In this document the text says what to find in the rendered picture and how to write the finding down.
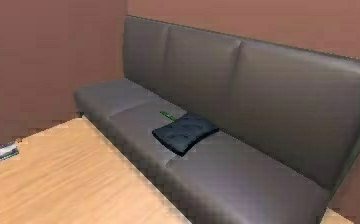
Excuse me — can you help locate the green stick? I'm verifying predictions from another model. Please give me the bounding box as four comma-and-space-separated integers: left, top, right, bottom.
159, 110, 179, 122

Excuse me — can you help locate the dark blue cushion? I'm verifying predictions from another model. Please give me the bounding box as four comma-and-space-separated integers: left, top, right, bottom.
151, 112, 220, 157

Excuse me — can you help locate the grey brown sofa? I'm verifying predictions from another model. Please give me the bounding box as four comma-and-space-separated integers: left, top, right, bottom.
73, 14, 360, 224

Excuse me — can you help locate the light wooden table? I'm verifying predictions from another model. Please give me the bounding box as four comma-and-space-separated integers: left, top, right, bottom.
0, 115, 193, 224

